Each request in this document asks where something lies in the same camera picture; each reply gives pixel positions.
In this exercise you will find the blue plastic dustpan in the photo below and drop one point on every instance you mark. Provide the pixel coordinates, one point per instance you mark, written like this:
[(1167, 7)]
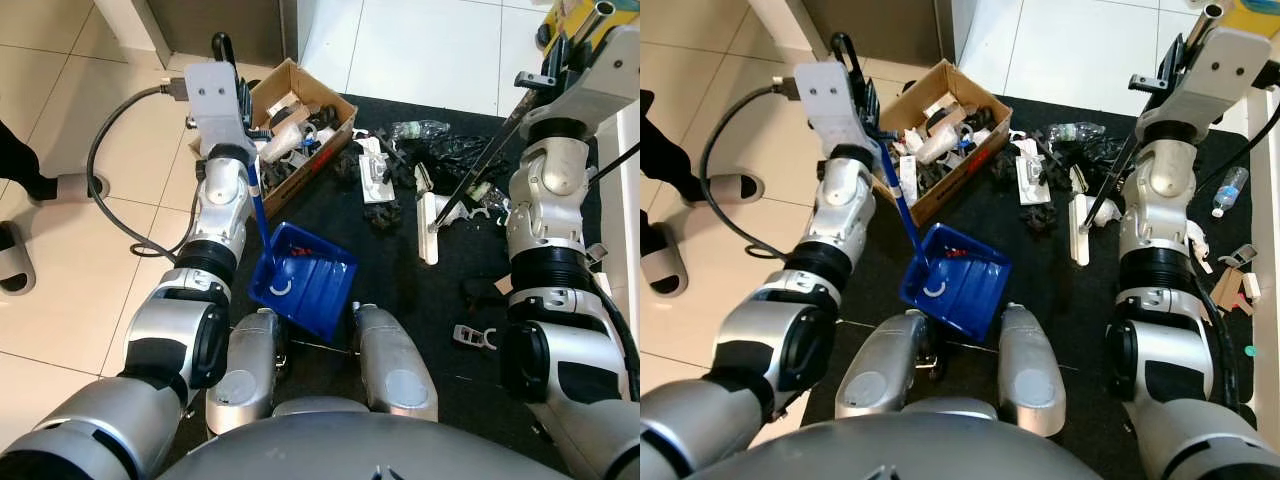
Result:
[(310, 285), (960, 285)]

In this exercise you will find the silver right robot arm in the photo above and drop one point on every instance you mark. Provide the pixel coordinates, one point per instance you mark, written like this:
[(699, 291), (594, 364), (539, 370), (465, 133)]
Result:
[(1165, 360), (555, 350)]

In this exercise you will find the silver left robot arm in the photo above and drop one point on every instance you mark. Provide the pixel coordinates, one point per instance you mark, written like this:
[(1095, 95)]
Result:
[(170, 340), (780, 340)]

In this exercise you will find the black floor mat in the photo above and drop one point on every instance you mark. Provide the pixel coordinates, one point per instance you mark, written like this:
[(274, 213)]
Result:
[(1060, 290), (400, 280)]

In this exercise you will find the white plastic bottle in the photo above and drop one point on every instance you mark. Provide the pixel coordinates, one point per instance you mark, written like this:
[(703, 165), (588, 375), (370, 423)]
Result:
[(285, 140), (940, 140)]

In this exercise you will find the yellow plastic object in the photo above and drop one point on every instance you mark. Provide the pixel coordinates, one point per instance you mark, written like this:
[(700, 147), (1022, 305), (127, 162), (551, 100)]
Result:
[(1260, 20), (560, 15)]

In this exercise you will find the grey metal door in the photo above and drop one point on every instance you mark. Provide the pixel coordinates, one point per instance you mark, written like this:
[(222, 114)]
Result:
[(220, 20), (880, 20)]

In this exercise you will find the brown cardboard box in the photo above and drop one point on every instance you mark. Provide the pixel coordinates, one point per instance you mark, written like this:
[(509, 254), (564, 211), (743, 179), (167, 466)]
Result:
[(285, 195), (940, 205)]

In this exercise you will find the black plastic bag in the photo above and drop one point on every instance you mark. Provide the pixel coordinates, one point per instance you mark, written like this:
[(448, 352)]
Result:
[(1105, 155), (470, 158)]

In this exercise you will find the clear crushed plastic bottle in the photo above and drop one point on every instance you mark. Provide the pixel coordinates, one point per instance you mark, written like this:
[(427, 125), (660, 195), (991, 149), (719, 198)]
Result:
[(1075, 132), (420, 130)]

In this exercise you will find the person in dark clothes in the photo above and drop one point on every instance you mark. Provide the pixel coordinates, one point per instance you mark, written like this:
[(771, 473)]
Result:
[(665, 150), (20, 160)]

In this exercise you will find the white and black plastic device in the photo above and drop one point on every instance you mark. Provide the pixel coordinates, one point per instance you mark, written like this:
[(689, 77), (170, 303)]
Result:
[(375, 175), (1030, 175)]

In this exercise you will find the small red scrap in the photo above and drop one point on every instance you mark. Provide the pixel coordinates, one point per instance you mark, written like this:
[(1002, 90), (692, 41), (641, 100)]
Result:
[(955, 252), (300, 250)]

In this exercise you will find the grey slipper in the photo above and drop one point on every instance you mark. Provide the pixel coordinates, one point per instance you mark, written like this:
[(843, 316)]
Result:
[(735, 189), (18, 268), (668, 270), (78, 186)]

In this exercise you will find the small white c-shaped piece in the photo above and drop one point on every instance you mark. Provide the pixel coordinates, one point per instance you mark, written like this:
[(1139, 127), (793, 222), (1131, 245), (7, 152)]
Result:
[(280, 291), (935, 293)]

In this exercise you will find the brown cardboard scrap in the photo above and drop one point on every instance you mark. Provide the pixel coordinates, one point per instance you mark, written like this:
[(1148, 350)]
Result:
[(1226, 292), (505, 285)]

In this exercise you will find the silver left robot leg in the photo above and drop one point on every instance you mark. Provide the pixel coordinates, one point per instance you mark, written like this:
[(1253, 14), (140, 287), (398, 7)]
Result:
[(885, 365), (245, 370)]

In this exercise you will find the silver robot leg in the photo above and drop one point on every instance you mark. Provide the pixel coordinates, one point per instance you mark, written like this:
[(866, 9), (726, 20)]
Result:
[(885, 365), (245, 370), (395, 365), (1032, 370)]

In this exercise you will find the silver right robot leg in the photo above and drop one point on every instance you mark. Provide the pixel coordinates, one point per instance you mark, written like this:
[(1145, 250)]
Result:
[(395, 365), (1032, 370)]

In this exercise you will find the silver robot torso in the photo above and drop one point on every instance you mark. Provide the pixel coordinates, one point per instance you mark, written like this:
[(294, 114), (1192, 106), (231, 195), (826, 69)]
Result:
[(890, 450), (350, 450)]

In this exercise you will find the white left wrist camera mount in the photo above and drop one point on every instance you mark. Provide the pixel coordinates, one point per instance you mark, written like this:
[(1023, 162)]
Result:
[(828, 100), (213, 100)]

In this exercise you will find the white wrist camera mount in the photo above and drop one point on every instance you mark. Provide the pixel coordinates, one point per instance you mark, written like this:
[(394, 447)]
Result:
[(213, 100), (1210, 75), (828, 100), (595, 80)]

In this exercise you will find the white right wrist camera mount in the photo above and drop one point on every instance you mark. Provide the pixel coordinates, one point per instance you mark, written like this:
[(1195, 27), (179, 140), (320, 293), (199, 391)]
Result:
[(1210, 75), (595, 80)]

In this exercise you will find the white door frame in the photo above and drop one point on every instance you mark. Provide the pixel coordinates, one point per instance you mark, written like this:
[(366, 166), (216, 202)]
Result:
[(785, 25), (130, 28)]

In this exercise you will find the grey plastic bracket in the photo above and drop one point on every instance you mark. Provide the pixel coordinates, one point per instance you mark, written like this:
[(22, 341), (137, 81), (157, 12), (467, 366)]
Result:
[(470, 336)]

